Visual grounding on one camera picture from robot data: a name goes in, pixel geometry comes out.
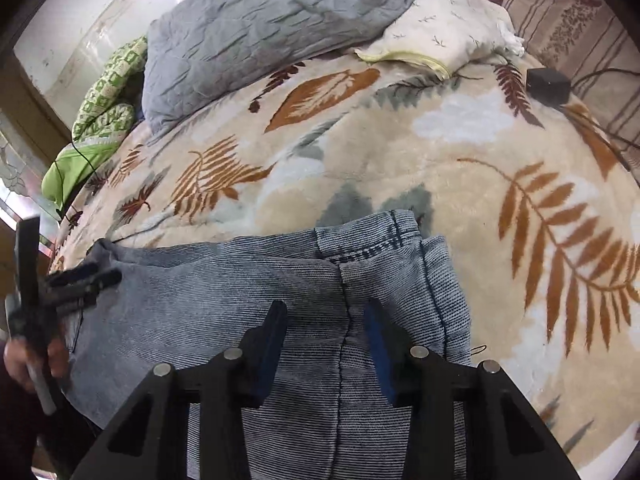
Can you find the green patterned quilt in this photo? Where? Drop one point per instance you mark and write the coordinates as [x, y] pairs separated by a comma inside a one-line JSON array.
[[107, 90]]

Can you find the striped beige cushion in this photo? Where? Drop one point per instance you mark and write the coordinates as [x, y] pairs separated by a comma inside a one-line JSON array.
[[565, 20]]

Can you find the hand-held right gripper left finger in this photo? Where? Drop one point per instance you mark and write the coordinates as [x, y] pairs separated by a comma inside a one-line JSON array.
[[267, 360]]

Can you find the person's left forearm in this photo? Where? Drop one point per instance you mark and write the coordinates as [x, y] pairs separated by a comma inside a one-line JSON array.
[[15, 425]]

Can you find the beige leaf print blanket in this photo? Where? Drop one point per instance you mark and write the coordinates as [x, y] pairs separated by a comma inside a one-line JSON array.
[[400, 160]]

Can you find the person's left hand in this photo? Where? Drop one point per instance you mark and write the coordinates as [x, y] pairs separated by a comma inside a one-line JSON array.
[[15, 365]]

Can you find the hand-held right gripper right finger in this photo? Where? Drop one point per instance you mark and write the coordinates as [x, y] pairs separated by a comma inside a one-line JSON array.
[[381, 360]]

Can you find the patterned glass window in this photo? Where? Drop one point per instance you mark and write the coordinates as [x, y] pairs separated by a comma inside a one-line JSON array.
[[20, 180]]

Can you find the cream pillow with twig print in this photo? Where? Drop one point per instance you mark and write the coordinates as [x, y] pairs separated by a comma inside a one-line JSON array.
[[450, 25]]

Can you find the grey pillow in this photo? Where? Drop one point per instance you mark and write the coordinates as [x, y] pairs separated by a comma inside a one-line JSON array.
[[260, 25]]

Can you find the black adapter box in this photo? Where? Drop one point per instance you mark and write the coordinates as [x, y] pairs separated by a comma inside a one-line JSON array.
[[547, 85]]

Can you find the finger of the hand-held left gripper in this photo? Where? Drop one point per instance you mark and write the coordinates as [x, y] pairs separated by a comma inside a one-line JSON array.
[[75, 274], [95, 285]]

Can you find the grey denim pants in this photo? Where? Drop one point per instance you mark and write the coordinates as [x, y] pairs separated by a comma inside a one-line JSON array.
[[300, 280]]

